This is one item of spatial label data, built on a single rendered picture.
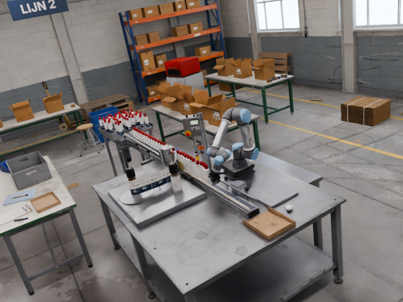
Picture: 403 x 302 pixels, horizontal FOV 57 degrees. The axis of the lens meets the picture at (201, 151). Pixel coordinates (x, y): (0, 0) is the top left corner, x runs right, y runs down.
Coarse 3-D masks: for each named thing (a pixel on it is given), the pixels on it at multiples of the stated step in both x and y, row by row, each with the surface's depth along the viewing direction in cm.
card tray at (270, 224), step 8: (256, 216) 291; (264, 216) 289; (272, 216) 287; (280, 216) 285; (248, 224) 279; (256, 224) 281; (264, 224) 280; (272, 224) 278; (280, 224) 276; (288, 224) 268; (264, 232) 270; (272, 232) 268; (280, 232) 266
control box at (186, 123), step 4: (184, 116) 352; (188, 116) 350; (192, 116) 348; (196, 116) 346; (184, 120) 346; (188, 120) 346; (184, 124) 348; (188, 124) 347; (184, 128) 349; (188, 128) 349; (200, 128) 348; (184, 132) 352; (192, 132) 350; (196, 132) 350; (200, 132) 350; (188, 136) 352; (192, 136) 352
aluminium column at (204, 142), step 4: (200, 112) 347; (200, 116) 346; (200, 124) 347; (204, 128) 350; (204, 132) 352; (200, 136) 355; (204, 136) 354; (204, 140) 354; (204, 144) 355; (204, 148) 356; (208, 148) 358; (204, 152) 359; (204, 156) 362; (208, 156) 362; (204, 160) 365; (208, 160) 362; (208, 164) 363
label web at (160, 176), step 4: (168, 168) 351; (160, 172) 347; (164, 172) 350; (168, 172) 352; (156, 176) 346; (160, 176) 348; (164, 176) 351; (168, 176) 353; (160, 180) 349; (164, 180) 352; (168, 180) 354; (160, 184) 350
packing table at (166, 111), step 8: (160, 112) 652; (168, 112) 638; (176, 112) 629; (160, 120) 690; (176, 120) 614; (256, 120) 538; (160, 128) 694; (208, 128) 523; (216, 128) 517; (232, 128) 522; (256, 128) 542; (168, 136) 708; (256, 136) 546; (256, 144) 552
